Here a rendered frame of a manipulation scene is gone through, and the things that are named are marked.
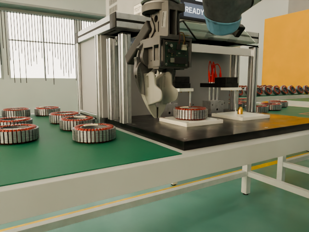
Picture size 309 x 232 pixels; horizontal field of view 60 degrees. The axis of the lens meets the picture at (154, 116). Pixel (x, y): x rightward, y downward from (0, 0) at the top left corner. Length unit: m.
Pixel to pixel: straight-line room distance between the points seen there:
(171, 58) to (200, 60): 0.77
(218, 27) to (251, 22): 7.11
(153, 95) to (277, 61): 4.41
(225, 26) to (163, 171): 0.32
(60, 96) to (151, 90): 6.78
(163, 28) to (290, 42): 4.34
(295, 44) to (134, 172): 4.37
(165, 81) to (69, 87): 6.81
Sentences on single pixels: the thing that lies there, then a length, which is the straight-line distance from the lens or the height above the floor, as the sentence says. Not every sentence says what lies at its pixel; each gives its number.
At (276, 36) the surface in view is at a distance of 4.94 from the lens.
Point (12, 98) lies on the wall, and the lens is 7.11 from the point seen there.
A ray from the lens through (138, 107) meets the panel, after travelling 1.07.
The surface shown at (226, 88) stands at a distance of 1.07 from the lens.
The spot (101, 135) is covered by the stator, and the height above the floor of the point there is 0.77.
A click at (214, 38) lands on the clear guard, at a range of 0.75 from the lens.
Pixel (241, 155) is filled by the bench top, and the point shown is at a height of 0.73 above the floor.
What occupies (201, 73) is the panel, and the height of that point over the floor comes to 0.94.
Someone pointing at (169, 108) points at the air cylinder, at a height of 0.81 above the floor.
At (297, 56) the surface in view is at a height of 1.28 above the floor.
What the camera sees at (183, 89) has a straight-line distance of 0.90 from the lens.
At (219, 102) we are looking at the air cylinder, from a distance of 1.15.
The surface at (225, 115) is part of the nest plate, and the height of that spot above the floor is 0.78.
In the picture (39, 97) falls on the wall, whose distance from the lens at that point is 7.18.
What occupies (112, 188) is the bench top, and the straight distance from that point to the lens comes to 0.50.
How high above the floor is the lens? 0.90
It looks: 7 degrees down
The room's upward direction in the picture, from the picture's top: straight up
